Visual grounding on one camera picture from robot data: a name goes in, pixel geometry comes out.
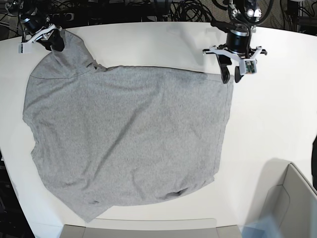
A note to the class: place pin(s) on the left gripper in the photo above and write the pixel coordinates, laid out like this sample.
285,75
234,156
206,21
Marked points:
238,42

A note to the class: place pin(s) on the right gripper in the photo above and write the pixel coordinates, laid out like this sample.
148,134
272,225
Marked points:
34,23

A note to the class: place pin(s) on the grey T-shirt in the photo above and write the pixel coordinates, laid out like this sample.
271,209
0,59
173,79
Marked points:
125,135

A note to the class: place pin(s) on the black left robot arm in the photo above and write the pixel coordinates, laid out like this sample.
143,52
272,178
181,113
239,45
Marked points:
244,16

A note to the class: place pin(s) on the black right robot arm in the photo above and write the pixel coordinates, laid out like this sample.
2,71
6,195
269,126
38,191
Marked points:
24,7

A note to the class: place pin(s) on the grey bin right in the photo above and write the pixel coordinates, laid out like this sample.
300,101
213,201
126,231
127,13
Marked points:
293,205

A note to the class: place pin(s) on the grey bin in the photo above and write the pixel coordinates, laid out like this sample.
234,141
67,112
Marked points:
194,228
293,205

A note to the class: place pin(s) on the blue translucent sheet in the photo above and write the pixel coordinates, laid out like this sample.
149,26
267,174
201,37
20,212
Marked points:
265,227

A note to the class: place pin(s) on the grey bin bottom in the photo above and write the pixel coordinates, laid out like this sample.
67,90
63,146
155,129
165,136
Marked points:
194,228

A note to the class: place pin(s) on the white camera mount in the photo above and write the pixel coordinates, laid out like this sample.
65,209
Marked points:
247,61
26,45

